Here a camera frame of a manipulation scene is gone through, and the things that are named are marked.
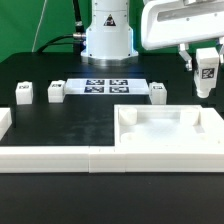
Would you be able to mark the white fiducial marker sheet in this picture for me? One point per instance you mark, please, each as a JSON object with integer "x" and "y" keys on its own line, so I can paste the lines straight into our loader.
{"x": 106, "y": 86}

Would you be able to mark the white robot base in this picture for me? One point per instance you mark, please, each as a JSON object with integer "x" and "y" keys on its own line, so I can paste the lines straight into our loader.
{"x": 109, "y": 38}

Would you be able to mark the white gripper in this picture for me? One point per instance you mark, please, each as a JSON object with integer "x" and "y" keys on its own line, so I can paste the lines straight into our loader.
{"x": 166, "y": 23}

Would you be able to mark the white square tabletop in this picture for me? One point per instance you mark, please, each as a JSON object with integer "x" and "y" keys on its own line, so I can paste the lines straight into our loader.
{"x": 167, "y": 125}

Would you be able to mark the white U-shaped obstacle wall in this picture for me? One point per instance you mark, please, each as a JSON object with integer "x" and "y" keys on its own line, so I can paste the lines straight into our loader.
{"x": 121, "y": 158}

